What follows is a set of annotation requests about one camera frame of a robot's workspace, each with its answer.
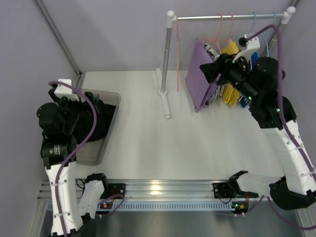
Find light blue hanger with trousers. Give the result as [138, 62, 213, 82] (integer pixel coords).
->
[248, 12, 257, 34]

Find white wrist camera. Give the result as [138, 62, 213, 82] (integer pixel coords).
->
[53, 79, 80, 101]
[233, 34, 260, 63]

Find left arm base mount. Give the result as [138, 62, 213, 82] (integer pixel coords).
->
[100, 183, 126, 199]

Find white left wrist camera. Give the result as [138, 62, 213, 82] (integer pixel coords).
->
[53, 79, 80, 101]

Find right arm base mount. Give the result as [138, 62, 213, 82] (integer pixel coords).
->
[212, 182, 259, 199]

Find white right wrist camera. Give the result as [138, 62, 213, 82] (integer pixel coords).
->
[233, 34, 260, 63]

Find aluminium mounting rail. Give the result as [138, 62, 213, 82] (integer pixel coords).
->
[37, 179, 307, 201]

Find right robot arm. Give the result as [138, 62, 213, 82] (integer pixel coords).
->
[200, 53, 316, 210]

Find blue white print trousers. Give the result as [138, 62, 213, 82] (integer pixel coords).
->
[239, 52, 259, 108]

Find yellow trousers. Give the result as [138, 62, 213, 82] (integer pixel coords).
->
[221, 39, 239, 107]

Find blue slotted cable duct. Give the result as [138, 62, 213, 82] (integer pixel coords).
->
[96, 201, 235, 212]

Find grey plastic bin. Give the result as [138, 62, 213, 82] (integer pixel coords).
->
[76, 90, 120, 166]

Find empty light blue hanger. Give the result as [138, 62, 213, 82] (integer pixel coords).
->
[264, 11, 276, 57]

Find white metal clothes rack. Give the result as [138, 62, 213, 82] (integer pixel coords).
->
[156, 6, 296, 119]

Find pink hanger of black trousers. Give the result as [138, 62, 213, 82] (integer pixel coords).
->
[176, 16, 180, 92]

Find black white print trousers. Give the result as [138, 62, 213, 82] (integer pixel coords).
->
[204, 43, 224, 104]

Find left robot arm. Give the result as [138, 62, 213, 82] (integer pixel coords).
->
[37, 84, 116, 237]

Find pink hanger of purple trousers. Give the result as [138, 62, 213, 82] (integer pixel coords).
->
[197, 36, 231, 43]

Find purple trousers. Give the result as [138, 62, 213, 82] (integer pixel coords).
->
[185, 39, 213, 112]

